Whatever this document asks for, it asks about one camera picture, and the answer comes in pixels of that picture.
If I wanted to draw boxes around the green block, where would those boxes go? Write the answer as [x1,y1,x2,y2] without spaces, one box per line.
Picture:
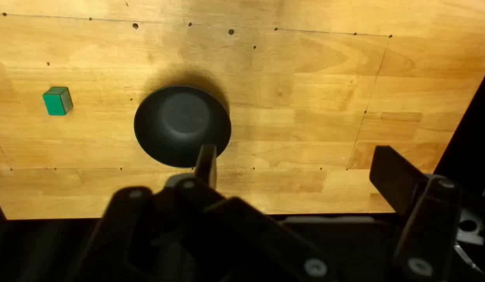
[40,84,74,117]

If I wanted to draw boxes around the black bowl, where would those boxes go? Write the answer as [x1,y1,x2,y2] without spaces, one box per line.
[132,84,232,169]

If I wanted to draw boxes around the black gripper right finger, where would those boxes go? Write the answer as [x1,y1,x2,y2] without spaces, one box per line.
[367,143,485,282]

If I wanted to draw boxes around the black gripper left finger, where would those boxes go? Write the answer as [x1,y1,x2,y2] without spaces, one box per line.
[68,143,339,282]

